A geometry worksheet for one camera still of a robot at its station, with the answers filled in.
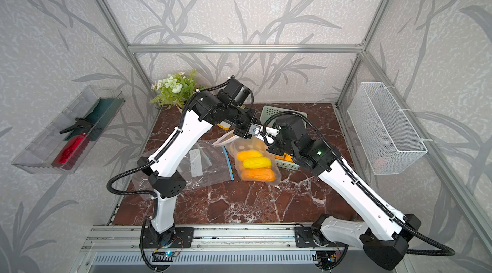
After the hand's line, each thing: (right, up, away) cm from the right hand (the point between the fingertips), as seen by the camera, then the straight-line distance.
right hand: (268, 128), depth 69 cm
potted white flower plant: (-43, +15, +18) cm, 49 cm away
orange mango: (-11, -13, +14) cm, 22 cm away
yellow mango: (-4, -15, +12) cm, 20 cm away
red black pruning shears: (-62, -8, -11) cm, 63 cm away
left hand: (0, 0, -3) cm, 3 cm away
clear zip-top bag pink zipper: (+2, -20, +10) cm, 23 cm away
